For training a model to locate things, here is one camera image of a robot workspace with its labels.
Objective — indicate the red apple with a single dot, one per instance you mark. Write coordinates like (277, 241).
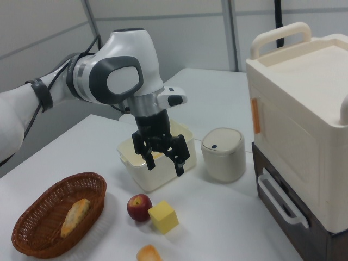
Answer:
(139, 207)

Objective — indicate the yellow bread piece in basket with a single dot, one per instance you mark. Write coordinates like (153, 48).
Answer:
(74, 217)

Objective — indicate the brown wicker basket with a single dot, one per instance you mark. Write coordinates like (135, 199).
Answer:
(54, 217)

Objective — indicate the small cream lidded bin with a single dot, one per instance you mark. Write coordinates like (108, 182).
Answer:
(223, 155)

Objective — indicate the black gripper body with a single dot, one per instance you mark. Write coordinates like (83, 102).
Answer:
(153, 129)

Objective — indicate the black vertical pole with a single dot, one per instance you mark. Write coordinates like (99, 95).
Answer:
(279, 24)

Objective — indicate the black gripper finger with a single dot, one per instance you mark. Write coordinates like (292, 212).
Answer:
(142, 152)
(181, 156)

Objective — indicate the yellow cube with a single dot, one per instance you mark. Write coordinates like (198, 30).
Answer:
(163, 217)

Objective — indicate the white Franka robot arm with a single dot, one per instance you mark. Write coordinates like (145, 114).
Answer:
(119, 73)

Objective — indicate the dark brown drawer unit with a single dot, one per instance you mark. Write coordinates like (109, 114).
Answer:
(299, 217)

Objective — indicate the orange toasted bread piece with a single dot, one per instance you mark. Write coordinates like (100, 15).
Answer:
(148, 254)

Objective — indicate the cream open plastic box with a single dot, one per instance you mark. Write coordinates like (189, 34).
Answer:
(160, 168)

